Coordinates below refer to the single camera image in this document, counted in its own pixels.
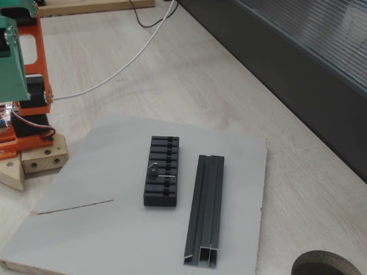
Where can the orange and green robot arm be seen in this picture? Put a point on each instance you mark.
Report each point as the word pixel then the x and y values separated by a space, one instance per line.
pixel 40 57

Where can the orange board mount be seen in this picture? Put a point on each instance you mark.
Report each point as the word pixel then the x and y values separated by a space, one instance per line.
pixel 5 154

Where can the dark aluminium profile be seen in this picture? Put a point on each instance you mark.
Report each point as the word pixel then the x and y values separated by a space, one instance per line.
pixel 206 200

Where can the black slotted block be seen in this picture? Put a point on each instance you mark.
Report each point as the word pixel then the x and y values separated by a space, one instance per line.
pixel 156 200

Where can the small metal T-nut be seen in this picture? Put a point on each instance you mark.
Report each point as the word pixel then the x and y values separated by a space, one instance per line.
pixel 152 172

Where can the grey chipboard panel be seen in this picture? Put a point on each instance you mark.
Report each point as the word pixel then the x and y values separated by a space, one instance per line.
pixel 100 172

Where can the angled wooden base block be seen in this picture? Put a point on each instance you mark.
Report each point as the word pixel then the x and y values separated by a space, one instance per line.
pixel 11 174

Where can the red controller board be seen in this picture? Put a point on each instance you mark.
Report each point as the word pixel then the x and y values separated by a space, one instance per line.
pixel 3 114

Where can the wooden block with screw holes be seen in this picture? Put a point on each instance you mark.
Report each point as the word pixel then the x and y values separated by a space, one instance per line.
pixel 43 163

